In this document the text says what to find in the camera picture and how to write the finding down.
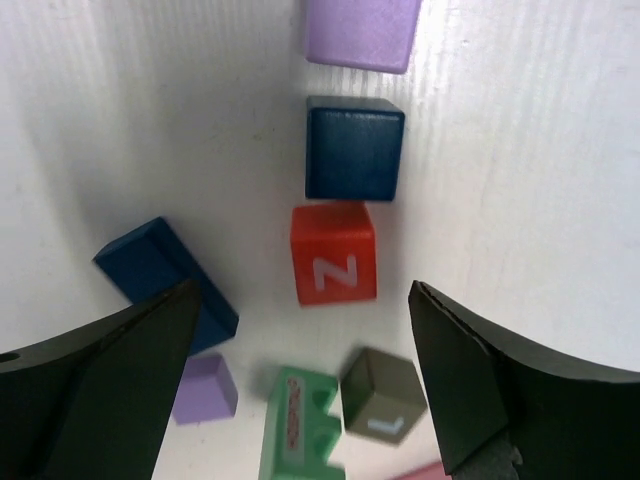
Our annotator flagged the green hospital wood block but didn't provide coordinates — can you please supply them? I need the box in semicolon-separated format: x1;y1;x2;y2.
258;366;346;480

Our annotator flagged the red orange wood cube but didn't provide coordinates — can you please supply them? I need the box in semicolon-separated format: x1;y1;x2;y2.
290;201;377;306

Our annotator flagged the dark blue wood block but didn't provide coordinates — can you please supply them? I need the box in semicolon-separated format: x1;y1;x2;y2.
94;217;239;355

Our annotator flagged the large lilac wood block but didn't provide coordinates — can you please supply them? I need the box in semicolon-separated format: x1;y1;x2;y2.
305;0;421;74

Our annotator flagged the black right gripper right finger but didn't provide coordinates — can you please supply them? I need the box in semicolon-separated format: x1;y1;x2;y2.
409;281;639;479

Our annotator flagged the small dark blue wood cube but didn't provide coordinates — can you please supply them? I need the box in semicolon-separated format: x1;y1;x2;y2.
305;95;405;202

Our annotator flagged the pink plastic box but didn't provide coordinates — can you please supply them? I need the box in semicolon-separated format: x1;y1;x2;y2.
392;462;451;480

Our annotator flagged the brown window wood block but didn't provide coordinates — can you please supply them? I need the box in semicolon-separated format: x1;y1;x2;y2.
340;347;428;446

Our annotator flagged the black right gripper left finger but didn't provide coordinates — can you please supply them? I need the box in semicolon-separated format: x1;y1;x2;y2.
1;280;201;479

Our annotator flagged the small lilac wood block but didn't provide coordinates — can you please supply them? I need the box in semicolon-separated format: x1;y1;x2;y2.
172;354;238;425

